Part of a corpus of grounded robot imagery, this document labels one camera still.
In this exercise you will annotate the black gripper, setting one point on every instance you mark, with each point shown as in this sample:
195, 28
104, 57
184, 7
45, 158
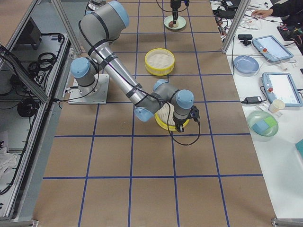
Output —
174, 5
179, 123

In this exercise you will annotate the yellow rimmed steamer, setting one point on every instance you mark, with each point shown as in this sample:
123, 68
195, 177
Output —
159, 62
164, 117

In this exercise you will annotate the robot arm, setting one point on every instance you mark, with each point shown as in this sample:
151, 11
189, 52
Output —
175, 5
104, 25

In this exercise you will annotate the person hand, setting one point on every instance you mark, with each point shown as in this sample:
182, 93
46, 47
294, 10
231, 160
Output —
262, 13

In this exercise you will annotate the light green bowl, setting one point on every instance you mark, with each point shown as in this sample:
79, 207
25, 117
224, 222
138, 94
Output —
181, 23

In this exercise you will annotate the dark red bun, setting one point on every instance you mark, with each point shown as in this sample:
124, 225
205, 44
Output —
171, 24

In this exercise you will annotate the black webcam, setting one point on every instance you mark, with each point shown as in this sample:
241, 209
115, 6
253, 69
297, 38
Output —
245, 39

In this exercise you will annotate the black power adapter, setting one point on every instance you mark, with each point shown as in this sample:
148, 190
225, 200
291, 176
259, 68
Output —
252, 100

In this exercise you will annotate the clear green bowl with sponges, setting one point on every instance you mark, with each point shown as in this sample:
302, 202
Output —
263, 125

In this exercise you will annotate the light blue plate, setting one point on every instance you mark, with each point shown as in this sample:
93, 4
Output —
246, 65

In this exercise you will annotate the paper cup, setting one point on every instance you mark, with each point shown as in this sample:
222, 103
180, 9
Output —
276, 106

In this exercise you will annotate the teach pendant far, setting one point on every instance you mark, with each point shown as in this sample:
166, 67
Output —
271, 48

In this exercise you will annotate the teach pendant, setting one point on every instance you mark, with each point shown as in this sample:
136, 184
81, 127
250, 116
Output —
281, 86
271, 48

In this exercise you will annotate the teach pendant near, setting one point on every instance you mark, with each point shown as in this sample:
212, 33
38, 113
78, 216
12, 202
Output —
281, 86

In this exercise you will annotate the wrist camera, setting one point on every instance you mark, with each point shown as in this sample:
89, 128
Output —
194, 113

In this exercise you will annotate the aluminium frame post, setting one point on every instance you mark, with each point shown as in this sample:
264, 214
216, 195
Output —
235, 24

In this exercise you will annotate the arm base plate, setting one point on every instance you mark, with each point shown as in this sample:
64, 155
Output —
93, 94

